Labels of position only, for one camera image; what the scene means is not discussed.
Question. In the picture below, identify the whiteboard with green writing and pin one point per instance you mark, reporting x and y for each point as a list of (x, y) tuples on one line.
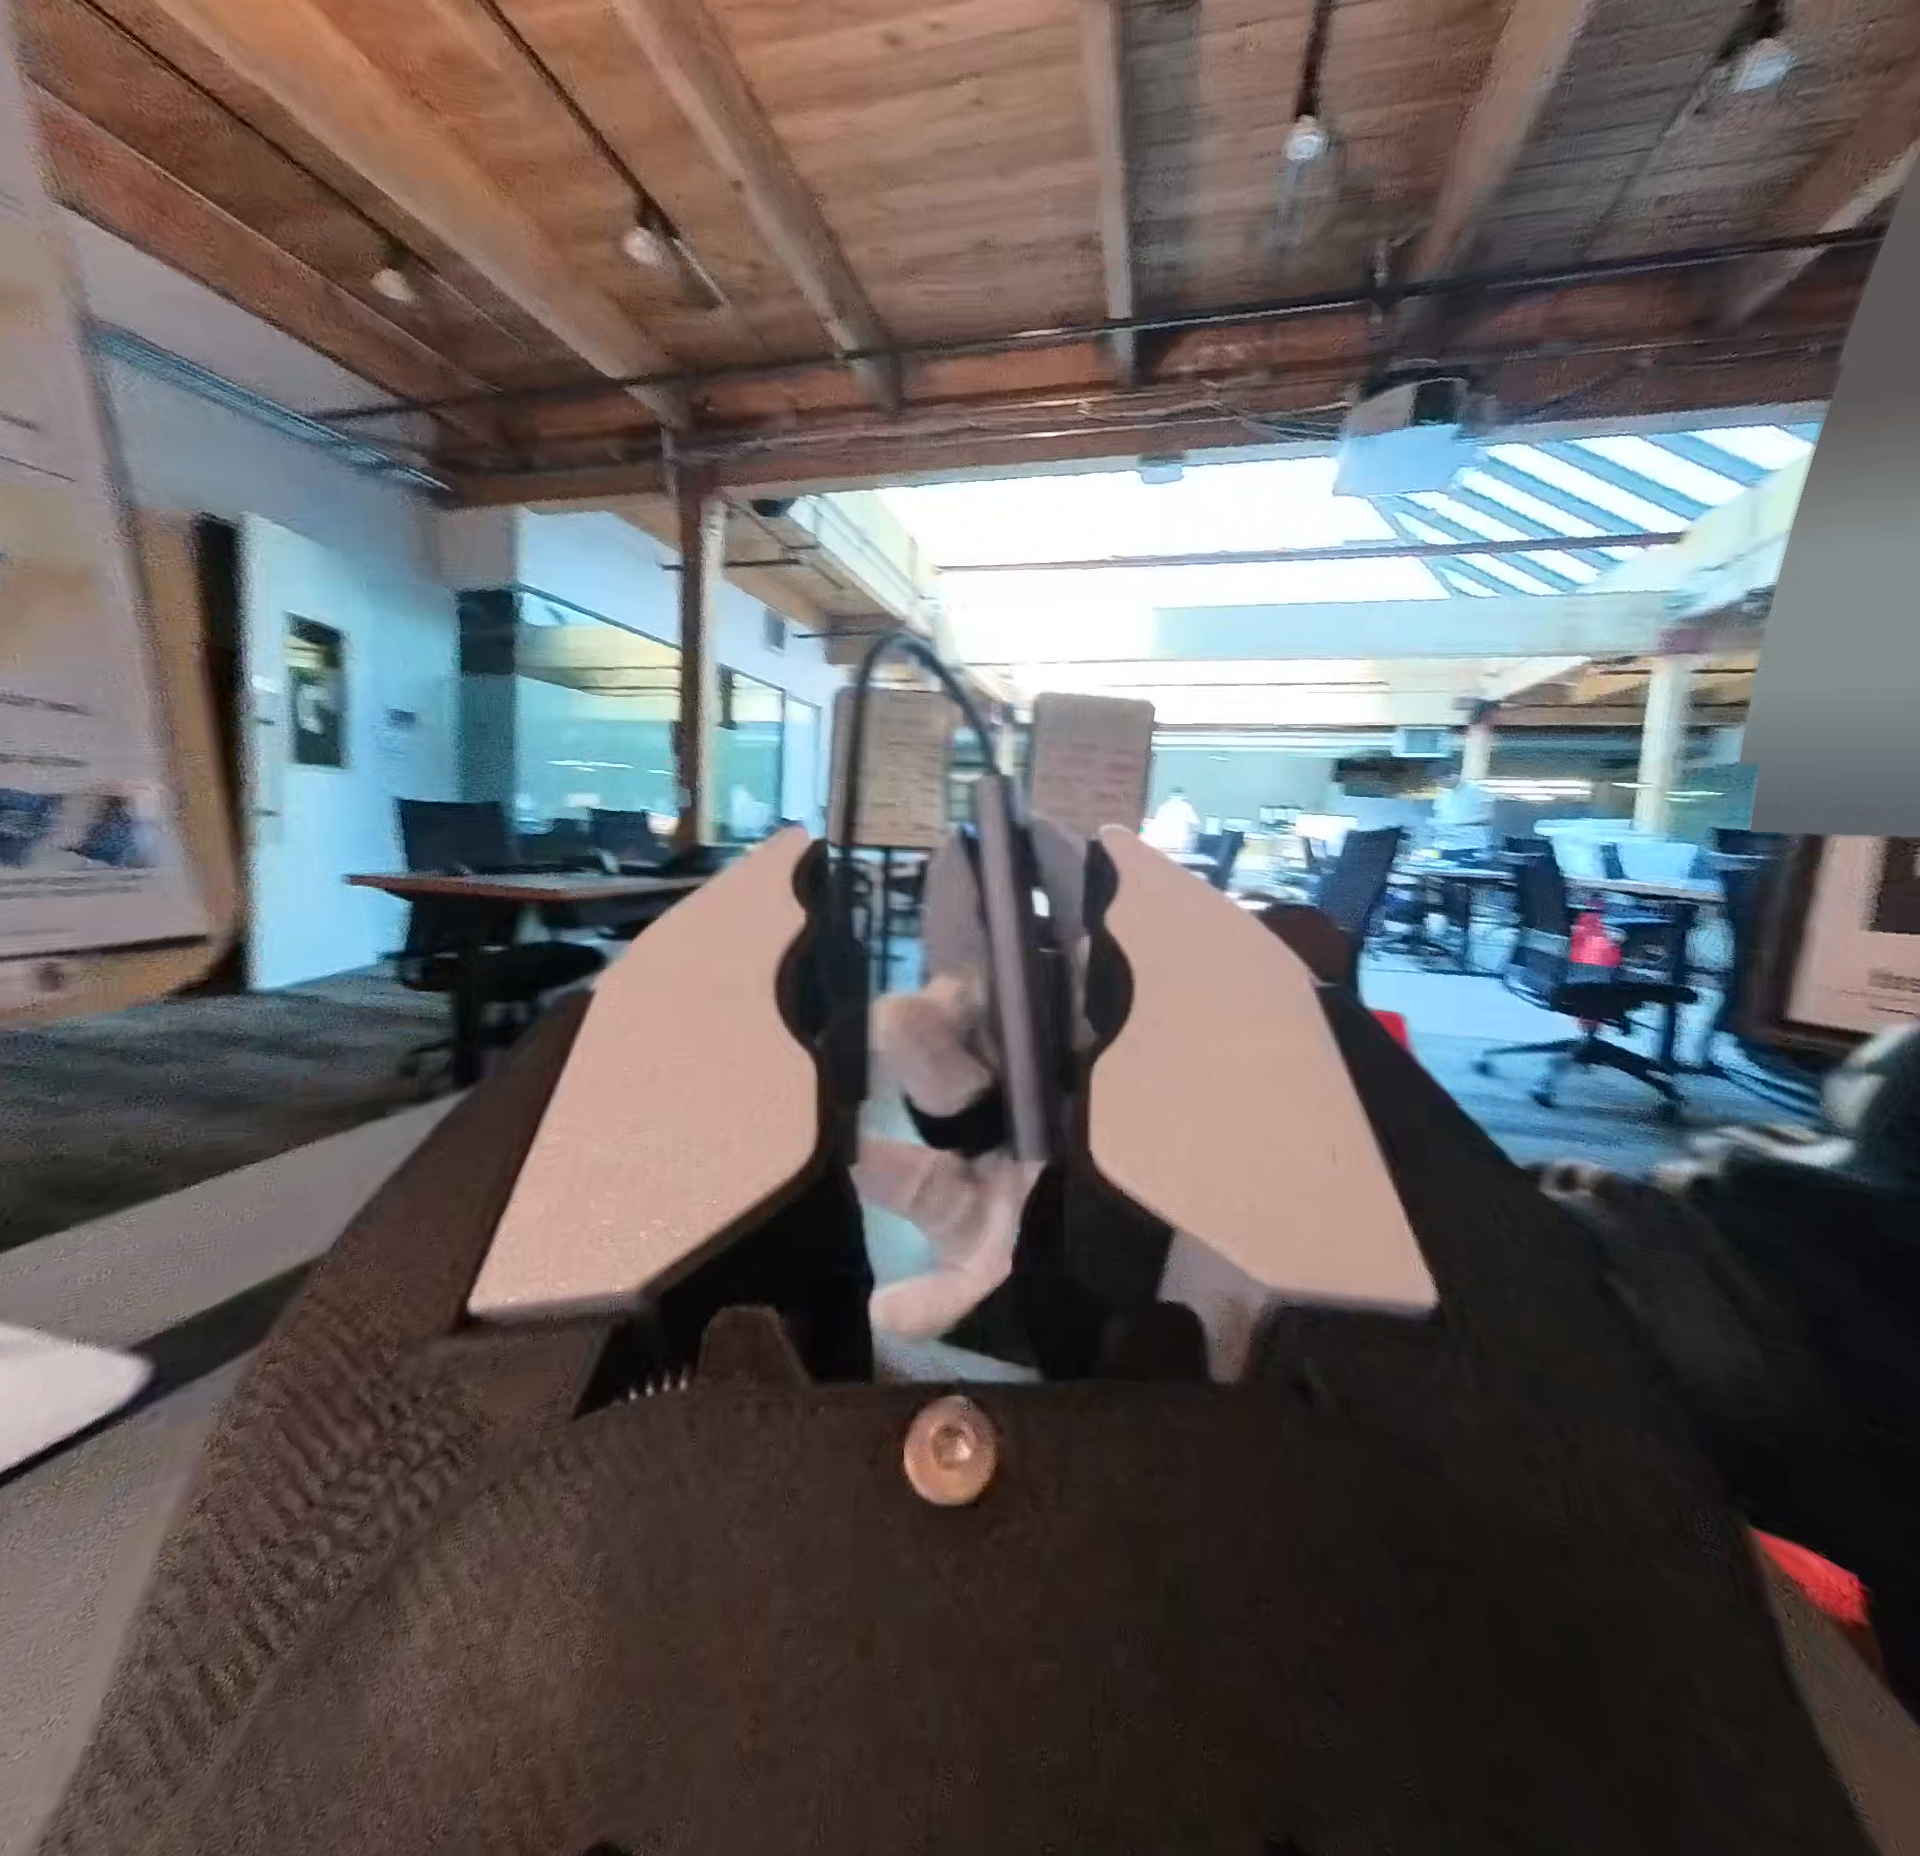
[(891, 772)]

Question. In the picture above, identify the instruction sign on stand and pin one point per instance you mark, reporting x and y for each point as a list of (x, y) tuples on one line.
[(79, 537)]

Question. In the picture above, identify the ceiling track spotlight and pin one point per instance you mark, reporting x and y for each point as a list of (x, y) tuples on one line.
[(394, 284), (647, 245), (1308, 140), (1762, 64)]

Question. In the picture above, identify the black office chair red item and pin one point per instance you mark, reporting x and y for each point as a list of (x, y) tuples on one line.
[(1591, 970)]

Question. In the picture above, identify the grey USB hub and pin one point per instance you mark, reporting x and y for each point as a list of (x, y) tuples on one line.
[(1018, 970)]

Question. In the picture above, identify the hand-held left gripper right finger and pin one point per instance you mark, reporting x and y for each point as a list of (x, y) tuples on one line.
[(1259, 1122)]

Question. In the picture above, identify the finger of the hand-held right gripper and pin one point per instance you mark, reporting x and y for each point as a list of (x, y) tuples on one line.
[(950, 912), (1064, 880)]

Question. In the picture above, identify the framed marker sign on stand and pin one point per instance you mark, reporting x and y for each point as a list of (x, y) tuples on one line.
[(1861, 935)]

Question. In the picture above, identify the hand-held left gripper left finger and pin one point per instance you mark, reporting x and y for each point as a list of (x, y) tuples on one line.
[(659, 1122)]

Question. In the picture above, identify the phone icon door window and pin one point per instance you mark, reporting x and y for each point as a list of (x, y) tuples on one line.
[(317, 690)]

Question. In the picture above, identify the person's right hand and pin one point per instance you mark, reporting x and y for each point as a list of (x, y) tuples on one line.
[(947, 1047)]

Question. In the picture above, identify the wooden top desk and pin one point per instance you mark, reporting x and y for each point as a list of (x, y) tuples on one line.
[(525, 884)]

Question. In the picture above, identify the ceiling mounted grey box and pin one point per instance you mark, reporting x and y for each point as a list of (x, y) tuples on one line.
[(1405, 439)]

